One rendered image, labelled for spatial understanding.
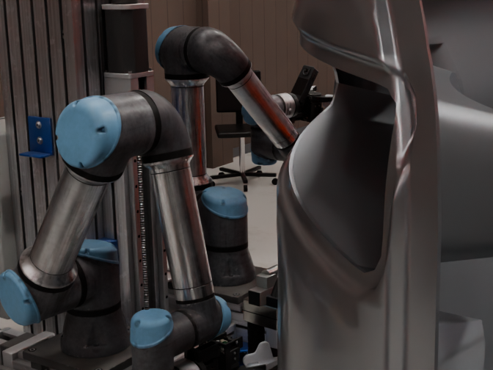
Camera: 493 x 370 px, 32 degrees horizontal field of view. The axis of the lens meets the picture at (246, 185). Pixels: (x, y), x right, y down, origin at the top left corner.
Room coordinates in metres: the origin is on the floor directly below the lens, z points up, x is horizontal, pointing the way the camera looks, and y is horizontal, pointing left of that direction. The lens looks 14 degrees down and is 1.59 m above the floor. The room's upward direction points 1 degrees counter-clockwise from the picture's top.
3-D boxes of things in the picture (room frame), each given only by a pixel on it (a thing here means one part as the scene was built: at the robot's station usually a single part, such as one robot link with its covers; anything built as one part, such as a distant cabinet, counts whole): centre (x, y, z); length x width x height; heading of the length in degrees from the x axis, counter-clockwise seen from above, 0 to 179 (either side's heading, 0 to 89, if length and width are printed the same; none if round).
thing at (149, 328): (1.45, 0.16, 0.95); 0.11 x 0.08 x 0.11; 140
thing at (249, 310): (1.65, -0.04, 0.93); 0.09 x 0.05 x 0.05; 50
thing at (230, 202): (2.16, 0.06, 0.98); 0.13 x 0.12 x 0.14; 42
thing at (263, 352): (1.59, -0.03, 0.86); 0.09 x 0.03 x 0.06; 104
